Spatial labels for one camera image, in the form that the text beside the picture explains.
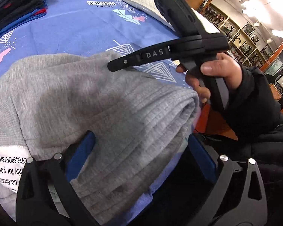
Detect right forearm black sleeve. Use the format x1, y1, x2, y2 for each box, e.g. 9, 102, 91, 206
224, 67, 283, 183

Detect grey sweatpants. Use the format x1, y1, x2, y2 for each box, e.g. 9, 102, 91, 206
0, 51, 199, 224

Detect person's right hand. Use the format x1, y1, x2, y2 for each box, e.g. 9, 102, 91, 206
185, 53, 243, 105

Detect wooden display shelf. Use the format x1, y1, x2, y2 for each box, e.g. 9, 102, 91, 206
186, 0, 283, 95

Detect white quilted pillow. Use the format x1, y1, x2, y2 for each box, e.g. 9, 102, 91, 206
122, 0, 220, 34

